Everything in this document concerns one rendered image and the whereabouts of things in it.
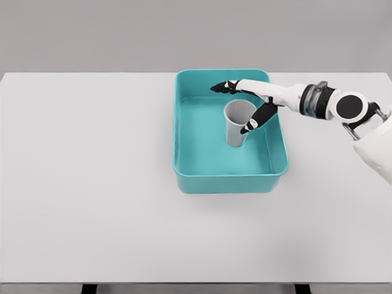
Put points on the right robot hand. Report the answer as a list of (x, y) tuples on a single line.
[(256, 88)]

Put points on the grey paper cup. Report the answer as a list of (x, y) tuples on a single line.
[(235, 122)]

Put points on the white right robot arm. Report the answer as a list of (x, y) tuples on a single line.
[(349, 107)]

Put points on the teal plastic basket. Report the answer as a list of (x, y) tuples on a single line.
[(214, 159)]

